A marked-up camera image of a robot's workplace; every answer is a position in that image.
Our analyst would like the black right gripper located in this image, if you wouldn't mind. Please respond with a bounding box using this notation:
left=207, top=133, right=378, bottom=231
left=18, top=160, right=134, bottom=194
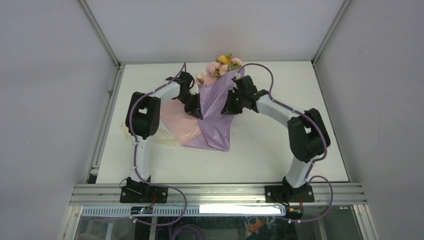
left=220, top=90, right=246, bottom=116

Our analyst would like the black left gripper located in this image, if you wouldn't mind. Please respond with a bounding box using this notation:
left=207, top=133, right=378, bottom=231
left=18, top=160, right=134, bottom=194
left=175, top=92, right=203, bottom=121

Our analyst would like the peach fake rose stem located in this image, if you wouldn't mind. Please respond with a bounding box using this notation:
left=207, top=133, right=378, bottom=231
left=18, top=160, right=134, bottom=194
left=228, top=57, right=244, bottom=71

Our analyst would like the purple wrapping paper sheet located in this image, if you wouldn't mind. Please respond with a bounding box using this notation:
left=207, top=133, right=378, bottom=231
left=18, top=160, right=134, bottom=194
left=184, top=69, right=245, bottom=152

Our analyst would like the cream ribbon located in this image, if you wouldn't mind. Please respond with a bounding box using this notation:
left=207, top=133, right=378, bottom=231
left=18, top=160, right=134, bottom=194
left=119, top=122, right=178, bottom=147

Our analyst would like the pink wrapping paper sheet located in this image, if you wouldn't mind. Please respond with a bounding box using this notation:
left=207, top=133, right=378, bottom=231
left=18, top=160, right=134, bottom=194
left=160, top=78, right=213, bottom=150

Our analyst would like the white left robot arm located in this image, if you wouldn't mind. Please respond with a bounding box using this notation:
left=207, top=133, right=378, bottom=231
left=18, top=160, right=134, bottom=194
left=125, top=71, right=203, bottom=183

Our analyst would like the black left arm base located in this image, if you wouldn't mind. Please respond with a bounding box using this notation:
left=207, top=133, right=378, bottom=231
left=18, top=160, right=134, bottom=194
left=119, top=177, right=169, bottom=204

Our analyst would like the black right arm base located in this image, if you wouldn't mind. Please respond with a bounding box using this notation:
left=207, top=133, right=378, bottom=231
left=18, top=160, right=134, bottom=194
left=264, top=184, right=315, bottom=203

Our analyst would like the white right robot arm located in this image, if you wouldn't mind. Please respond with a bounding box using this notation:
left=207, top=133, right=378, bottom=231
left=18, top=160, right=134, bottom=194
left=221, top=75, right=331, bottom=203

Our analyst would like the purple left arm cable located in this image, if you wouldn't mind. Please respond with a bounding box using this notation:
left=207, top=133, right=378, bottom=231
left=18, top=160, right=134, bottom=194
left=127, top=62, right=188, bottom=229

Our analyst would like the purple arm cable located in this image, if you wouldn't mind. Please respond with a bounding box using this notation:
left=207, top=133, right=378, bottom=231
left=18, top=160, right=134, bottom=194
left=235, top=62, right=334, bottom=223
left=127, top=62, right=188, bottom=229

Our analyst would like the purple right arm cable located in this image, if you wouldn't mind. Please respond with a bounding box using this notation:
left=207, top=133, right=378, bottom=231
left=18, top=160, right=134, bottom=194
left=235, top=62, right=334, bottom=223

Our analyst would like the aluminium mounting rail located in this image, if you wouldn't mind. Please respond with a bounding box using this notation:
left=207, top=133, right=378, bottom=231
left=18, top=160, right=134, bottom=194
left=69, top=182, right=367, bottom=206

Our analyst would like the white slotted cable duct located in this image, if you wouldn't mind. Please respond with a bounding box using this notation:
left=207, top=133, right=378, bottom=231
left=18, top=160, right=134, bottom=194
left=81, top=204, right=286, bottom=218

